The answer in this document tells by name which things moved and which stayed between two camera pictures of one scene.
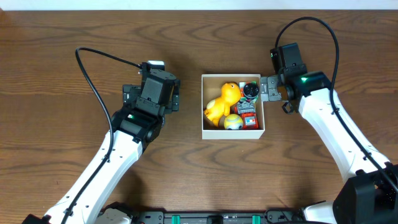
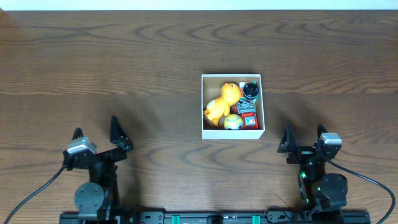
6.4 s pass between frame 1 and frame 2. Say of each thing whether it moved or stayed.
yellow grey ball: stayed
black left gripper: moved
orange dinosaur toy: stayed
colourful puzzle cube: stayed
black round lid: stayed
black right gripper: moved
